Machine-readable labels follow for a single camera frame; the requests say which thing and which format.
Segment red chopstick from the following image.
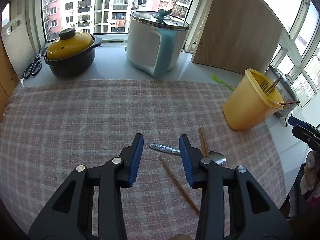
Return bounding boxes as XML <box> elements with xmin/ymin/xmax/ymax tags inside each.
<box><xmin>279</xmin><ymin>101</ymin><xmax>300</xmax><ymax>106</ymax></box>
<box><xmin>158</xmin><ymin>157</ymin><xmax>200</xmax><ymax>216</ymax></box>
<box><xmin>265</xmin><ymin>74</ymin><xmax>283</xmax><ymax>96</ymax></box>

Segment metal fork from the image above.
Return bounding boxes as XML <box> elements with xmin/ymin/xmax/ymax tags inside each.
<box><xmin>260</xmin><ymin>80</ymin><xmax>269</xmax><ymax>92</ymax></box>

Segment metal spoon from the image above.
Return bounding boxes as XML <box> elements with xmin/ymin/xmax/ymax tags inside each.
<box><xmin>149</xmin><ymin>143</ymin><xmax>227</xmax><ymax>165</ymax></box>

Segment brown wooden chopstick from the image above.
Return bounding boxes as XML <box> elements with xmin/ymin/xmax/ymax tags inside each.
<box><xmin>200</xmin><ymin>127</ymin><xmax>209</xmax><ymax>159</ymax></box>
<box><xmin>199</xmin><ymin>126</ymin><xmax>208</xmax><ymax>158</ymax></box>

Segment green plastic spoon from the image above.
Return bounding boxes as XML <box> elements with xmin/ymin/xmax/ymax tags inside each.
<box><xmin>211</xmin><ymin>74</ymin><xmax>235</xmax><ymax>91</ymax></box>

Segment gloved right hand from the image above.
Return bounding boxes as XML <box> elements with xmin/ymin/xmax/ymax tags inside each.
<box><xmin>300</xmin><ymin>151</ymin><xmax>319</xmax><ymax>195</ymax></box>

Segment floral white rice cooker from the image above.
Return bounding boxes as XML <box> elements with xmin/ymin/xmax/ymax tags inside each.
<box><xmin>265</xmin><ymin>65</ymin><xmax>300</xmax><ymax>117</ymax></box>

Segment yellow plastic utensil container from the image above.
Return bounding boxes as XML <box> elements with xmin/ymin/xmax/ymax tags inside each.
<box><xmin>222</xmin><ymin>69</ymin><xmax>284</xmax><ymax>131</ymax></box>

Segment pink plaid table cloth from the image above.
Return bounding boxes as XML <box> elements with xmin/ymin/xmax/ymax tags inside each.
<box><xmin>1</xmin><ymin>80</ymin><xmax>286</xmax><ymax>239</ymax></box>

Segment light wooden board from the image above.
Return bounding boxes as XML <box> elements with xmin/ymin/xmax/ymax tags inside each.
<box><xmin>192</xmin><ymin>0</ymin><xmax>284</xmax><ymax>74</ymax></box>

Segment slatted pine wood board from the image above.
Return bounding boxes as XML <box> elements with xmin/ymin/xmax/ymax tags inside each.
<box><xmin>0</xmin><ymin>39</ymin><xmax>20</xmax><ymax>120</ymax></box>

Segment black scissors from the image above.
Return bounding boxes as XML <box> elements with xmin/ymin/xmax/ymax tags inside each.
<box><xmin>23</xmin><ymin>54</ymin><xmax>42</xmax><ymax>79</ymax></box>

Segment white teal electric pot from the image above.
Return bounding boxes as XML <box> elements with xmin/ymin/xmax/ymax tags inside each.
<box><xmin>126</xmin><ymin>9</ymin><xmax>189</xmax><ymax>78</ymax></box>

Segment black pot yellow lid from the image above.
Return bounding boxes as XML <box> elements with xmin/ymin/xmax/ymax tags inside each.
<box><xmin>44</xmin><ymin>28</ymin><xmax>103</xmax><ymax>78</ymax></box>

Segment white cutting board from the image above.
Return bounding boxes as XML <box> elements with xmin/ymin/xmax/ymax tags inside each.
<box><xmin>1</xmin><ymin>14</ymin><xmax>35</xmax><ymax>79</ymax></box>

